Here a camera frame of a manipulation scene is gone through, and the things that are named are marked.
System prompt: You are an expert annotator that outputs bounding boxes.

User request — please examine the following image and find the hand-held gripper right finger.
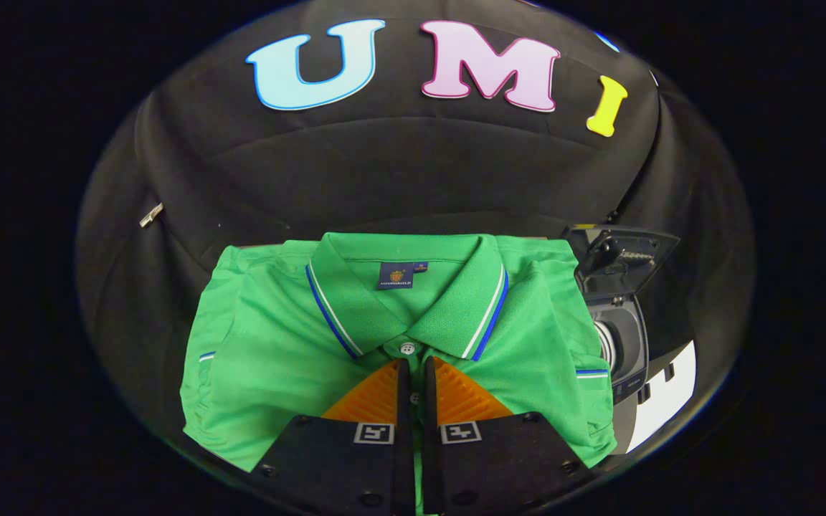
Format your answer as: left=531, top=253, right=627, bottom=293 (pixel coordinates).
left=422, top=356, right=597, bottom=516

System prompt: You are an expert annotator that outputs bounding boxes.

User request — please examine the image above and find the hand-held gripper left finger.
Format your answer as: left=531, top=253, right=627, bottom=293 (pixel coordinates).
left=252, top=358, right=414, bottom=516

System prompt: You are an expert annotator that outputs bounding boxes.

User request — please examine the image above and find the green polo shirt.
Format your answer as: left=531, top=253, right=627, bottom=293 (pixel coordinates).
left=180, top=231, right=618, bottom=474

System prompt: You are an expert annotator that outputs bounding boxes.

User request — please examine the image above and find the white panel with black marks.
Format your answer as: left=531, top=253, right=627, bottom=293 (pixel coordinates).
left=625, top=340, right=697, bottom=454

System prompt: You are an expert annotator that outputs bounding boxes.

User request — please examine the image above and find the black backdrop cloth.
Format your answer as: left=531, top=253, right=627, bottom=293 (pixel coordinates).
left=76, top=0, right=754, bottom=459

